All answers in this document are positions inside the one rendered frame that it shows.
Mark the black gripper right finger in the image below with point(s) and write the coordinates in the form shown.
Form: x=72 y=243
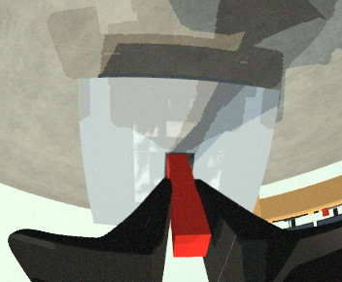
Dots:
x=246 y=248

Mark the red rectangular peg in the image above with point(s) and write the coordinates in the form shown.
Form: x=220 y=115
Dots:
x=189 y=226

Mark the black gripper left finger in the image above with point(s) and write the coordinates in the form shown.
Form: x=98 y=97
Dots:
x=133 y=251

